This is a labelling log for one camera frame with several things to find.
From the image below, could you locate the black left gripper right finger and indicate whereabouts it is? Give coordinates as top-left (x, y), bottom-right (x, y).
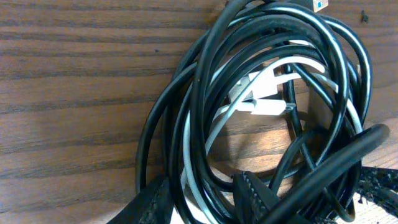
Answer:
top-left (231, 170), bottom-right (312, 224)

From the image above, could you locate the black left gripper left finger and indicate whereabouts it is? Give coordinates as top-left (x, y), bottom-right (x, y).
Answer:
top-left (108, 175), bottom-right (174, 224)

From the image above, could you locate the white cable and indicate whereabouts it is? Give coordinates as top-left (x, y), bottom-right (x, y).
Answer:
top-left (180, 4), bottom-right (373, 224)

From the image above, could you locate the black cable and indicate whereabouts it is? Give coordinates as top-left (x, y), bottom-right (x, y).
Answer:
top-left (135, 0), bottom-right (391, 224)

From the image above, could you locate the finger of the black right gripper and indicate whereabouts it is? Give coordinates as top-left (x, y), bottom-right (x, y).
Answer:
top-left (357, 167), bottom-right (397, 217)

